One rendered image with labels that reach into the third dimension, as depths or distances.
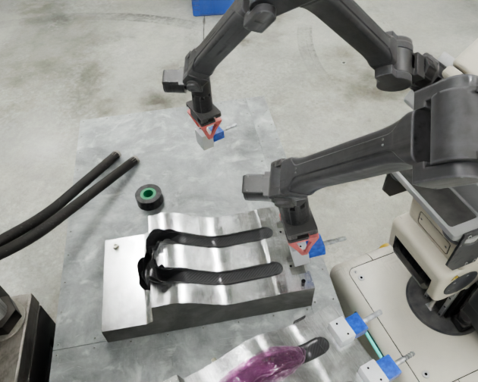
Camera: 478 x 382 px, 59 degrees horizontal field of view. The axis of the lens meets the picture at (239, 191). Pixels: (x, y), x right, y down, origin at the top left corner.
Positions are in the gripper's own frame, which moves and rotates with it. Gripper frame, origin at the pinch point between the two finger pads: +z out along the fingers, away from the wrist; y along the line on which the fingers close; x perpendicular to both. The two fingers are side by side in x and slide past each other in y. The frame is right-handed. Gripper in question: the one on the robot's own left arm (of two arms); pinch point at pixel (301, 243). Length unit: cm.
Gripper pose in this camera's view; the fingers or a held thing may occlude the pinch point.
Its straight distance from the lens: 99.5
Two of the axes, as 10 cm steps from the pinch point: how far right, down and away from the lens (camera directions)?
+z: 2.0, 7.3, 6.5
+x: 9.7, -2.4, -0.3
